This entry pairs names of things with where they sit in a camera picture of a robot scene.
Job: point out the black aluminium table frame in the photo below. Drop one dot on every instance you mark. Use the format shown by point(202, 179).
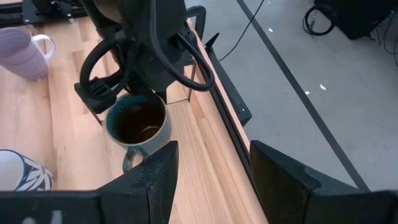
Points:
point(230, 90)

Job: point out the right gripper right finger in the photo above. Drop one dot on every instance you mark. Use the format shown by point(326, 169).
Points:
point(280, 186)

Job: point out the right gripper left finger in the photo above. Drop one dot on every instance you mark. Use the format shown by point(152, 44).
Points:
point(149, 186)

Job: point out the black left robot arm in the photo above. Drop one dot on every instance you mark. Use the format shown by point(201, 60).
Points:
point(105, 31)

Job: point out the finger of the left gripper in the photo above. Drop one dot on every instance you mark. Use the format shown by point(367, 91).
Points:
point(140, 89)
point(96, 99)

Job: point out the blue white leaf-pattern mug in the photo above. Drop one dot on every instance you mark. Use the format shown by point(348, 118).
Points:
point(31, 177)

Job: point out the black floor box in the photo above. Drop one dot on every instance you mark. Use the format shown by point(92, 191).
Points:
point(357, 18)

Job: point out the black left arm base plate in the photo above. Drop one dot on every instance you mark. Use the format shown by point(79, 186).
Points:
point(46, 12)

